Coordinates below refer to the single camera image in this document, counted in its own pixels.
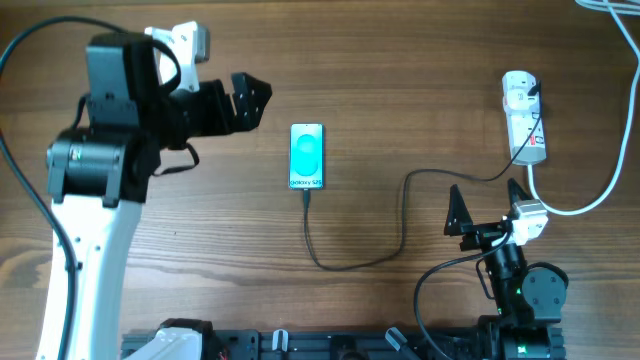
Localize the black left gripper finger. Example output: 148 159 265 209
231 72 273 118
232 102 261 131

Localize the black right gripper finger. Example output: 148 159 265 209
444 184 473 236
507 178 531 216

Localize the Galaxy S25 smartphone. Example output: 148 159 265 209
289 123 324 190

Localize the black USB charging cable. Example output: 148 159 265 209
301 82 546 273

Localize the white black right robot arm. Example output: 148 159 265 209
444 179 569 359

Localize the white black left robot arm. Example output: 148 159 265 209
37 29 272 359

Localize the white USB charger plug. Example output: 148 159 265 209
503 83 541 114

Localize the white power strip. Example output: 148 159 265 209
502 70 546 166

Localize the white power strip cord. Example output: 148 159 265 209
526 0 640 217

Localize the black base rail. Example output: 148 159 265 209
121 327 566 360

